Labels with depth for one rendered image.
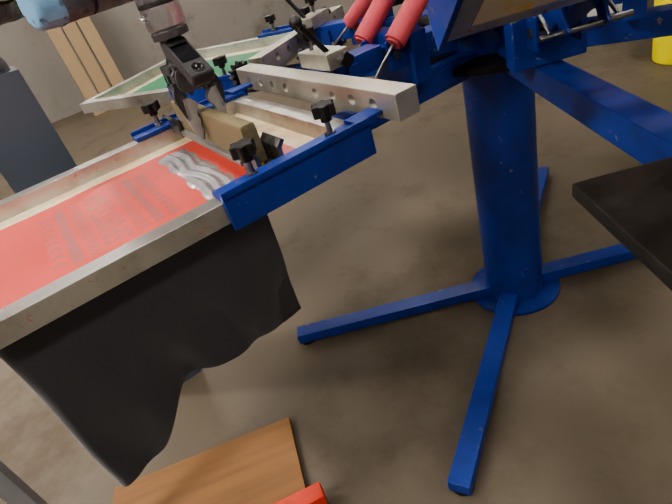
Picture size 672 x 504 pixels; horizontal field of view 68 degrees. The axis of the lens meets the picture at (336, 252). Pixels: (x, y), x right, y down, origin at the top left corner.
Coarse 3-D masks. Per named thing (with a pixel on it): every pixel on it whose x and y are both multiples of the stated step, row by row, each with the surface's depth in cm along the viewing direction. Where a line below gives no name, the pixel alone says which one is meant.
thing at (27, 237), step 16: (192, 144) 120; (208, 160) 108; (128, 176) 113; (160, 176) 107; (176, 176) 105; (96, 192) 110; (48, 208) 110; (16, 224) 107; (32, 224) 104; (0, 240) 101; (16, 240) 99; (32, 240) 97; (0, 256) 94; (16, 256) 92
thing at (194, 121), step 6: (186, 102) 98; (192, 102) 99; (186, 108) 99; (192, 108) 99; (192, 114) 100; (186, 120) 101; (192, 120) 100; (198, 120) 101; (192, 126) 101; (198, 126) 101; (198, 132) 102; (204, 132) 103; (204, 138) 104
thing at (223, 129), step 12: (204, 108) 102; (180, 120) 117; (204, 120) 101; (216, 120) 94; (228, 120) 91; (240, 120) 89; (192, 132) 114; (216, 132) 98; (228, 132) 92; (240, 132) 86; (252, 132) 87; (228, 144) 95; (264, 156) 90
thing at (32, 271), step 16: (224, 160) 105; (240, 176) 95; (176, 192) 97; (192, 192) 95; (192, 208) 89; (160, 224) 87; (128, 240) 85; (32, 256) 91; (96, 256) 84; (0, 272) 88; (16, 272) 87; (32, 272) 85; (48, 272) 83; (64, 272) 82; (0, 288) 83; (16, 288) 82; (32, 288) 80; (0, 304) 78
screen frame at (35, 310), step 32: (288, 128) 110; (320, 128) 97; (96, 160) 118; (128, 160) 121; (32, 192) 112; (64, 192) 115; (192, 224) 77; (224, 224) 80; (128, 256) 74; (160, 256) 76; (64, 288) 70; (96, 288) 73; (0, 320) 67; (32, 320) 69
